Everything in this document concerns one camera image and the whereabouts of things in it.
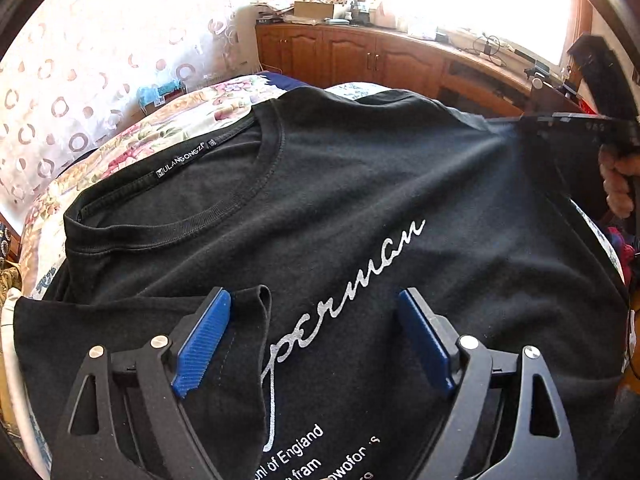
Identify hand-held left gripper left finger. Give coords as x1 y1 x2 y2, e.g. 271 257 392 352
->
50 286 233 480

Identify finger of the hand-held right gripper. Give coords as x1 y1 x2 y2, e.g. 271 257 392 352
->
520 114 640 147
567 34 637 121

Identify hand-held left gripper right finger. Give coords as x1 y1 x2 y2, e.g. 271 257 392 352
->
397 287 583 480

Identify black printed t-shirt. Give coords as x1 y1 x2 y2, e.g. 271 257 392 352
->
12 86 633 480

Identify person's right hand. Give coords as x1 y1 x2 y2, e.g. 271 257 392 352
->
598 142 640 219

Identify red cloth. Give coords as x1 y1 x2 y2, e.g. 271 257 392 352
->
604 225 640 273

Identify pink floral blanket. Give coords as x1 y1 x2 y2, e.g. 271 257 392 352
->
17 74 281 301

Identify blue floral bed sheet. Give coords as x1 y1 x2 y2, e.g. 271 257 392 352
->
0 81 628 466

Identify wooden cabinet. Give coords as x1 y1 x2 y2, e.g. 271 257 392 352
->
255 22 586 117

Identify light blue bag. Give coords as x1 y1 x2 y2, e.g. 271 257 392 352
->
137 82 177 107

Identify navy blue cloth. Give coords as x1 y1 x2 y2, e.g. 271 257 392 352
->
262 71 312 93

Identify cardboard box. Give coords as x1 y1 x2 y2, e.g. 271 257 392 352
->
294 1 337 20

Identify circle patterned sheer curtain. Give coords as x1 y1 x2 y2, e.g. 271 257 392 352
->
0 0 281 201

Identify black cable tangle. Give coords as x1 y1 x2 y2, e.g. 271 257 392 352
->
466 34 517 67

